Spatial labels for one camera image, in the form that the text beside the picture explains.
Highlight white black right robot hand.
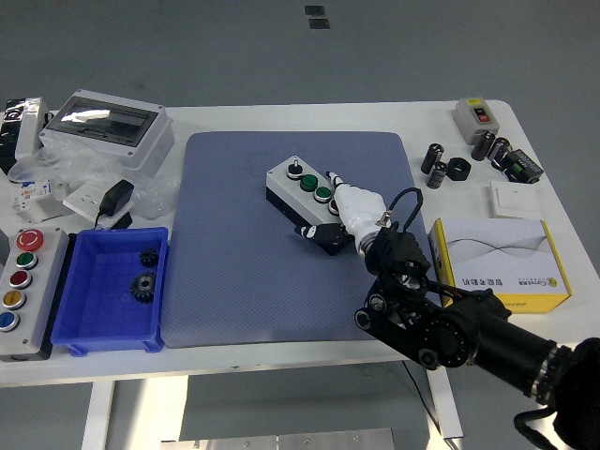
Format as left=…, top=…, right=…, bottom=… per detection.
left=293, top=170, right=388, bottom=249

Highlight grey five-button control station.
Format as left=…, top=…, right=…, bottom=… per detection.
left=0, top=227, right=70, bottom=362

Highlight yellow and white cardboard box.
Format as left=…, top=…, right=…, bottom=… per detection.
left=428, top=217, right=573, bottom=315

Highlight black module with green terminal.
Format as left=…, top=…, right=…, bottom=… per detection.
left=499, top=148, right=545, bottom=185

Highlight thin black cable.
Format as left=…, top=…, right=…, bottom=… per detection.
left=401, top=360, right=444, bottom=435

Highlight black cylindrical capacitor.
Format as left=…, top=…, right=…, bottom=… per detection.
left=420, top=142, right=445, bottom=175
left=471, top=129, right=497, bottom=162
left=426, top=160, right=449, bottom=190
left=487, top=136, right=512, bottom=165

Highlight grey-blue table mat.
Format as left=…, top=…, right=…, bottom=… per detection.
left=161, top=130, right=446, bottom=349

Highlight blue plastic bin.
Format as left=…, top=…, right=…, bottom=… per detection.
left=50, top=227, right=170, bottom=355

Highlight white table leg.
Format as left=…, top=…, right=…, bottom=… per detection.
left=424, top=363, right=463, bottom=440
left=82, top=382, right=116, bottom=450

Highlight grey enclosure with clear lid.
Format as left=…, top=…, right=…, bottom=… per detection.
left=38, top=88, right=175, bottom=173

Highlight white wall switch plate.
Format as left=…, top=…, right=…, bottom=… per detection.
left=489, top=181, right=545, bottom=219

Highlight grey four-button control box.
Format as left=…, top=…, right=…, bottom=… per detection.
left=265, top=157, right=353, bottom=257

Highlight grey rocker switch box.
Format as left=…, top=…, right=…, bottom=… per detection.
left=453, top=97, right=503, bottom=145

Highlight white circuit breaker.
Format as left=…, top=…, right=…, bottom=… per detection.
left=9, top=177, right=71, bottom=224

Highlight black power adapter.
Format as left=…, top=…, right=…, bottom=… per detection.
left=93, top=178, right=136, bottom=231

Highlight black hex nut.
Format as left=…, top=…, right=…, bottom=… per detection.
left=445, top=157, right=473, bottom=182

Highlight clear plastic bag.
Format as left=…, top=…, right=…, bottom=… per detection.
left=133, top=175, right=182, bottom=221
left=7, top=144, right=137, bottom=188

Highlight large black bevel gear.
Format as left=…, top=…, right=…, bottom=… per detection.
left=129, top=271, right=158, bottom=305

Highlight white wall socket plate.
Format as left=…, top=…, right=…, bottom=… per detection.
left=62, top=182, right=118, bottom=221

